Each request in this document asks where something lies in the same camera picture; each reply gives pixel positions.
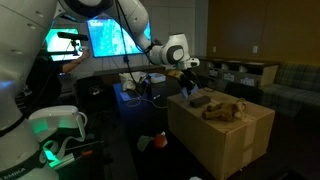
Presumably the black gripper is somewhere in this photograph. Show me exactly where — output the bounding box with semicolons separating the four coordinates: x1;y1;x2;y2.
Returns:
179;70;200;98

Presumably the blue sponge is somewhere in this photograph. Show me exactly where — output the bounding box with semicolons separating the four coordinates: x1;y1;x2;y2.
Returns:
180;83;200;100

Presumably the brown plush toy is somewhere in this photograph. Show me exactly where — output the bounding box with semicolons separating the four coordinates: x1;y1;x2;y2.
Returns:
201;99;248;122

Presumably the operator forearm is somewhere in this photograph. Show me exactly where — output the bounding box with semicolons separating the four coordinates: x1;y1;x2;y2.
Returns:
61;56;83;74

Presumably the small pale box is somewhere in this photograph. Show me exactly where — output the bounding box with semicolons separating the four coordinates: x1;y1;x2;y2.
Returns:
148;73;167;85

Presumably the large cardboard box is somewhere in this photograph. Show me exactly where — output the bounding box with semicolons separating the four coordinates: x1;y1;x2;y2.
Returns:
167;88;276;180

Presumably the operator hand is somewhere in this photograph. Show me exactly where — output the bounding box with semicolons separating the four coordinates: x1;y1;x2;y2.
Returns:
79;48;92;62

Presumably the black rectangular case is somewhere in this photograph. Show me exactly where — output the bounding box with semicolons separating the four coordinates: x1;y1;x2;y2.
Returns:
189;95;212;109

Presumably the white crumpled bundle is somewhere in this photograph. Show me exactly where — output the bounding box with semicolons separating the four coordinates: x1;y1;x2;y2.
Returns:
119;71;148;92

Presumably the flat pale sheet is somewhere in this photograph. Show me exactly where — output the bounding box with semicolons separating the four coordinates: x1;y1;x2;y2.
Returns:
119;92;133;102

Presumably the green plush piece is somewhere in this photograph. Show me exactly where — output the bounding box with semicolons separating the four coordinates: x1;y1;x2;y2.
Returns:
136;134;155;153

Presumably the wooden cubby shelf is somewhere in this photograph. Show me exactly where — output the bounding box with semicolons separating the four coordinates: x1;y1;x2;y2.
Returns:
199;57;280;88

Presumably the black bulky chair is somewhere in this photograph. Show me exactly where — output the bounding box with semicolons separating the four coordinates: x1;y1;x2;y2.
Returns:
74;75;113;113

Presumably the green plaid sofa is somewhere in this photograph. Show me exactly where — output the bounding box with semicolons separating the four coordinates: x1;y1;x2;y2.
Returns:
258;63;320;118

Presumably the wide computer monitor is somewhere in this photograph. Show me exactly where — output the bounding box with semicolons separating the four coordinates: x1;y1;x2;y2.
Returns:
44;28;86;63

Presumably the seated person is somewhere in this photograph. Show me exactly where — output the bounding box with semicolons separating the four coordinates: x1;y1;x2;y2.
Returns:
25;53;66;113

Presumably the thin white cable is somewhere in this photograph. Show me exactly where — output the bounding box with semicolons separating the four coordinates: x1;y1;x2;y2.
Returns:
125;94;169;110

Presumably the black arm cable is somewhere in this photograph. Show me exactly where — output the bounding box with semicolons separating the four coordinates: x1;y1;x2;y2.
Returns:
113;0;218;94

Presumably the large wall display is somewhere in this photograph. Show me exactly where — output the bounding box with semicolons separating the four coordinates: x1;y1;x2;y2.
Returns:
87;18;153;58

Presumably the orange-handled screwdriver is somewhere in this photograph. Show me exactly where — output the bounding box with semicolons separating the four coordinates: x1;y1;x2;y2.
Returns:
73;149;94;158

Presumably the black camera on stand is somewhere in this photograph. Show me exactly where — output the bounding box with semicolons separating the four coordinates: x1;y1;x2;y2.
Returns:
56;31;90;57

